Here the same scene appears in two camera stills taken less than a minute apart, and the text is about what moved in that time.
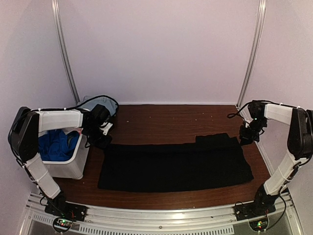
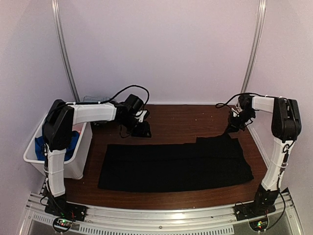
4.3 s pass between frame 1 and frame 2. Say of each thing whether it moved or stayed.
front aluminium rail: stayed
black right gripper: moved
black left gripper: moved
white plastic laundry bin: stayed
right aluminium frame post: stayed
